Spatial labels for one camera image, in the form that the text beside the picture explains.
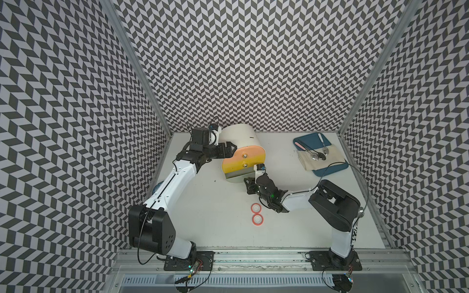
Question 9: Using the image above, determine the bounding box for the orange top drawer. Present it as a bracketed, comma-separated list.
[228, 145, 266, 164]

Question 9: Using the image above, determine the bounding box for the red tape roll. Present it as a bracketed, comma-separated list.
[250, 203, 262, 215]
[252, 214, 264, 226]

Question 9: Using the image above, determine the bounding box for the grey bottom drawer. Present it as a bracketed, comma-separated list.
[225, 168, 255, 183]

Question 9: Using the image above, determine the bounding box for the yellow drawer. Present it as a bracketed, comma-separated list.
[222, 156, 265, 174]

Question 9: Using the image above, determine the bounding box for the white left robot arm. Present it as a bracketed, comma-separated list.
[128, 124, 237, 263]

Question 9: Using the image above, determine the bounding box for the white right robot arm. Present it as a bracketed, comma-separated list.
[244, 173, 363, 269]

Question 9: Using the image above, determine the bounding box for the beige folded cloth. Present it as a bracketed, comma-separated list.
[298, 145, 346, 171]

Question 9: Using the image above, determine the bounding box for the blue patterned bowl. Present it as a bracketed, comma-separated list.
[151, 182, 163, 195]

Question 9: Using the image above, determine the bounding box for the teal tray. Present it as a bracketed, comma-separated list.
[293, 133, 349, 177]

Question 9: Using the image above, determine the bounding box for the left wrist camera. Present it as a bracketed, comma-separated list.
[208, 123, 222, 145]

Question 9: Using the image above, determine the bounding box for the pink handled spoon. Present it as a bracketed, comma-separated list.
[295, 141, 321, 161]

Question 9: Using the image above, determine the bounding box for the black handled spoon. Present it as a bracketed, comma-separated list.
[298, 140, 326, 161]

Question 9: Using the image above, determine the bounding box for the white handled spoon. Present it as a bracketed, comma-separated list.
[318, 133, 329, 156]

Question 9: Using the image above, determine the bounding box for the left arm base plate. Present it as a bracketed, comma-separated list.
[164, 250, 215, 272]

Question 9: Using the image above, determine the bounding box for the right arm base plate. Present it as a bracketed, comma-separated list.
[308, 250, 363, 272]

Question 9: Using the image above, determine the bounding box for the aluminium front rail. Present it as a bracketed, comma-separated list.
[110, 248, 417, 274]

